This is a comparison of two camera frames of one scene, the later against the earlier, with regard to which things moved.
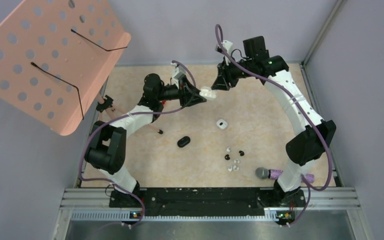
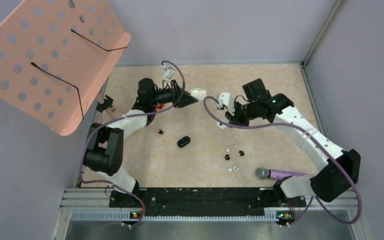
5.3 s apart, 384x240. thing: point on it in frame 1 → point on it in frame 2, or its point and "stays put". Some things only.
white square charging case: [221, 124] stays put
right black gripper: [225, 77] → [234, 119]
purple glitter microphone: [263, 173] stays put
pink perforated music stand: [51, 59] stays put
